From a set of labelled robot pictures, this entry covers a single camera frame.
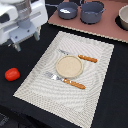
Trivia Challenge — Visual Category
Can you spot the dark grey cooking pot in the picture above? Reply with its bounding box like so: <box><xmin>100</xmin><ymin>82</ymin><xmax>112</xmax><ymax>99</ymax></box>
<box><xmin>80</xmin><ymin>0</ymin><xmax>105</xmax><ymax>24</ymax></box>

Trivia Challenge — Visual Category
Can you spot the round beige wooden plate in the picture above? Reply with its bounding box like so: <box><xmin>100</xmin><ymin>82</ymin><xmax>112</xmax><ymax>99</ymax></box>
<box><xmin>56</xmin><ymin>55</ymin><xmax>83</xmax><ymax>78</ymax></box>

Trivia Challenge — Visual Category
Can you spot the fork with wooden handle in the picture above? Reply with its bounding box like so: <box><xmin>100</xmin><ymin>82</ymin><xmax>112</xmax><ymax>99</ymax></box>
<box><xmin>44</xmin><ymin>72</ymin><xmax>86</xmax><ymax>89</ymax></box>

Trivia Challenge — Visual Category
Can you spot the red toy sausage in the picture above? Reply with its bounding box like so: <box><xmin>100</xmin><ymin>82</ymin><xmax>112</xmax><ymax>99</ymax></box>
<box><xmin>5</xmin><ymin>68</ymin><xmax>20</xmax><ymax>81</ymax></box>

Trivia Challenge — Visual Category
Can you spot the beige bowl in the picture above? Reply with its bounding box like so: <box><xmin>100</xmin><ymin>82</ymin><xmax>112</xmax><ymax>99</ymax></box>
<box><xmin>119</xmin><ymin>5</ymin><xmax>128</xmax><ymax>30</ymax></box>

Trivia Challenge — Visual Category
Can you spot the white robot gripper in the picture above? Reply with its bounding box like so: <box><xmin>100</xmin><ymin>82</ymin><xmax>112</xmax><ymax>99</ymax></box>
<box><xmin>0</xmin><ymin>0</ymin><xmax>48</xmax><ymax>52</ymax></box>

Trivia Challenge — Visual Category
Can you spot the knife with wooden handle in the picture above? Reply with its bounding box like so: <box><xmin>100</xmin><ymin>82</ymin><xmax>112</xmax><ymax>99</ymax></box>
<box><xmin>58</xmin><ymin>49</ymin><xmax>98</xmax><ymax>63</ymax></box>

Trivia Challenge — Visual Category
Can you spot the beige woven placemat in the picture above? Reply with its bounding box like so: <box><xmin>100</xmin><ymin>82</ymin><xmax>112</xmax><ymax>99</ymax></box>
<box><xmin>14</xmin><ymin>31</ymin><xmax>114</xmax><ymax>128</ymax></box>

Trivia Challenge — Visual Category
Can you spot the grey frying pan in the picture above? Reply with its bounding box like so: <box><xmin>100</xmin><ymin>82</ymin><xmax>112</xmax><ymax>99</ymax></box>
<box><xmin>56</xmin><ymin>1</ymin><xmax>80</xmax><ymax>20</ymax></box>

